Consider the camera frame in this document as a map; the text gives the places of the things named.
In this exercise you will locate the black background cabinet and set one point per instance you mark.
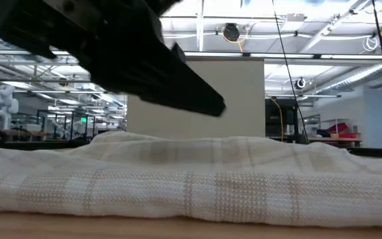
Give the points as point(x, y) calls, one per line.
point(290, 119)

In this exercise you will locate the white checked towel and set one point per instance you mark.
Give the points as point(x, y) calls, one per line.
point(191, 186)

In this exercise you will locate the black background rack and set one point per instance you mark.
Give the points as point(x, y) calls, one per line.
point(71, 123)

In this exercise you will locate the red storage bin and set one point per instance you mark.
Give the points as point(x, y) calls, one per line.
point(338, 127)

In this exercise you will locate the beige fabric storage box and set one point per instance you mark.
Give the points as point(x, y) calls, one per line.
point(244, 99)

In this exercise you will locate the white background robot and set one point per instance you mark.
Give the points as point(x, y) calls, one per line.
point(3, 103)

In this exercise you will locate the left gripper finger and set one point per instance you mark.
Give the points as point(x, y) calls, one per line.
point(178, 53)
point(184, 89)

